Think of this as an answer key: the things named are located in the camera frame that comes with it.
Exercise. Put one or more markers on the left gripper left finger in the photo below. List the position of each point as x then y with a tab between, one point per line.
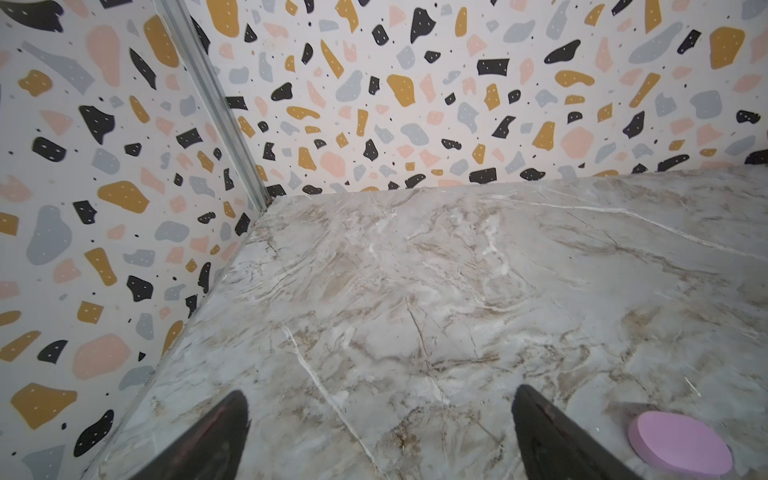
211	449

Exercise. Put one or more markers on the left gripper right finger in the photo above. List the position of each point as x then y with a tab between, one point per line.
552	446

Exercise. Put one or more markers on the pink earbud charging case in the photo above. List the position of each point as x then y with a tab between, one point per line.
679	443

